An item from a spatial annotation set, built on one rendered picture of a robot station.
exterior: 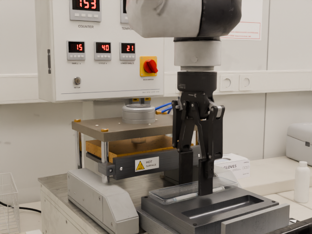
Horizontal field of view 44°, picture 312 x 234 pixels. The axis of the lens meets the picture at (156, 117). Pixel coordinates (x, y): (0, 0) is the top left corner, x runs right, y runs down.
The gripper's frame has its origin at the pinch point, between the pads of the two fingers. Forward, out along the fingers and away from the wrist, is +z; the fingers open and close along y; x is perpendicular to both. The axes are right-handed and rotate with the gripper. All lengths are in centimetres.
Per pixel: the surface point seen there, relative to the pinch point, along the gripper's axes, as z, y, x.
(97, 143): -2.5, -26.0, -9.2
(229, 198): 3.8, 5.9, 3.5
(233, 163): 17, -48, 57
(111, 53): -23.9, -34.5, -1.0
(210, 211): 5.0, 6.5, -1.6
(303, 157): 21, -48, 99
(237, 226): 3.2, 16.8, -4.8
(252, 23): -38, -68, 85
